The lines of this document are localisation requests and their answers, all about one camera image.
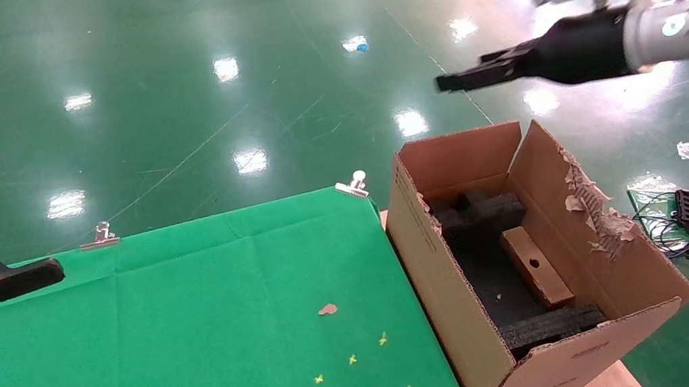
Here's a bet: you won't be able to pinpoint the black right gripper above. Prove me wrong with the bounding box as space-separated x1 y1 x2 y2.
429 5 640 105

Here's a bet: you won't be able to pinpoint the small brown cardboard box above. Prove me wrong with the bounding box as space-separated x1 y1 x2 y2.
498 220 578 317

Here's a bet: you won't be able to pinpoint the black foam carton liner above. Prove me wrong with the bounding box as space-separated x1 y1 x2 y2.
422 183 545 338

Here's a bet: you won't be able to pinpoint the large open cardboard carton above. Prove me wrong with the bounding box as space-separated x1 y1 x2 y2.
372 98 689 387

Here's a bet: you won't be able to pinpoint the silver binder clip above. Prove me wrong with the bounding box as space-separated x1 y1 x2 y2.
75 220 121 253
332 170 369 203

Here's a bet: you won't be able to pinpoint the green table cloth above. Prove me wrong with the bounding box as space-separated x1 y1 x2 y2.
0 171 471 387

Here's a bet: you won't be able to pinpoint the clear plastic wrap sheet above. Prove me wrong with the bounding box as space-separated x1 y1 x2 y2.
624 169 689 277

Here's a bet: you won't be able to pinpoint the thin black wires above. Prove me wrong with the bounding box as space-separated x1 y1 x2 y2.
631 188 689 264

